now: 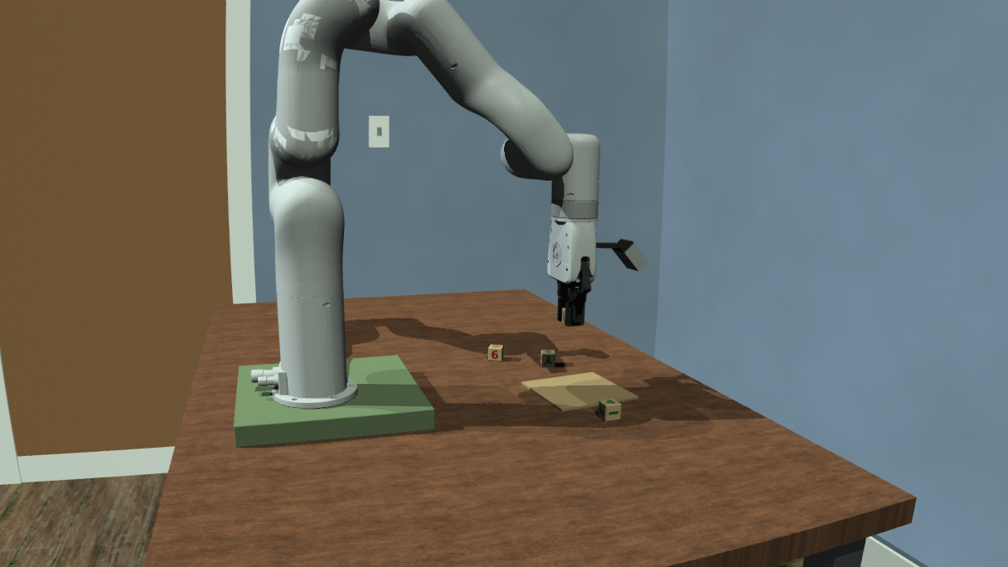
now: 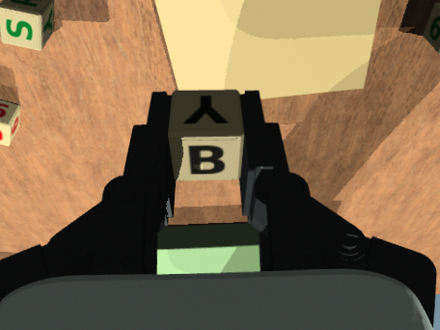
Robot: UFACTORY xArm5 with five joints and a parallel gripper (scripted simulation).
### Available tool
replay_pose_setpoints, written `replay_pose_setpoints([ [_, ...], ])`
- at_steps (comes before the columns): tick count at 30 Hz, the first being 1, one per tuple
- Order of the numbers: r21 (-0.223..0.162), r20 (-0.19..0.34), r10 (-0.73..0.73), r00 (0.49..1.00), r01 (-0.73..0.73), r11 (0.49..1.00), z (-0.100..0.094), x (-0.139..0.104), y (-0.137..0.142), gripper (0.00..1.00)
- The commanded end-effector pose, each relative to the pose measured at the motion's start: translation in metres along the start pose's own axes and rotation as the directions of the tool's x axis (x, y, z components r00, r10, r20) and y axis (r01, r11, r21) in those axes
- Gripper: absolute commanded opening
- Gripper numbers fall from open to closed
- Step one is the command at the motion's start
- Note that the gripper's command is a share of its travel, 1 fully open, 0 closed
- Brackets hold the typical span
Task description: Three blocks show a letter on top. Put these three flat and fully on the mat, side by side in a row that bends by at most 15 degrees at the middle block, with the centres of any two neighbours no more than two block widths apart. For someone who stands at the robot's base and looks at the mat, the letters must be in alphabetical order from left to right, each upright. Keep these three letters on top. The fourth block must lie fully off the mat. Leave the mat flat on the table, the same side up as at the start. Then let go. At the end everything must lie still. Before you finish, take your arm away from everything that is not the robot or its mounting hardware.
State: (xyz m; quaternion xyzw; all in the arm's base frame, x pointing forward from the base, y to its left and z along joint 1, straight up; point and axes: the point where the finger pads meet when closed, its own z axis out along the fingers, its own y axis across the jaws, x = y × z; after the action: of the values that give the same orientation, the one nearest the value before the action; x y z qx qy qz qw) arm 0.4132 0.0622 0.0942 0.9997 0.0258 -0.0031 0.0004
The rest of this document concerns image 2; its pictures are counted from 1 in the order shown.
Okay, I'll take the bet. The beige flat mat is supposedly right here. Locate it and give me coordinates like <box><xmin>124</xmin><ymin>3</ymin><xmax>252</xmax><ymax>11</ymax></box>
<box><xmin>155</xmin><ymin>0</ymin><xmax>381</xmax><ymax>99</ymax></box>

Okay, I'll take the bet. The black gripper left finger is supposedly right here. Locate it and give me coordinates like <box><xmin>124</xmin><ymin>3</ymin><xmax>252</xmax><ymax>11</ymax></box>
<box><xmin>0</xmin><ymin>92</ymin><xmax>176</xmax><ymax>302</ymax></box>

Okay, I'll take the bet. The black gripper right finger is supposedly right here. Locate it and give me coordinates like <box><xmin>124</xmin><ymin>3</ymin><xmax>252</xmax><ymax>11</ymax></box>
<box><xmin>239</xmin><ymin>91</ymin><xmax>437</xmax><ymax>328</ymax></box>

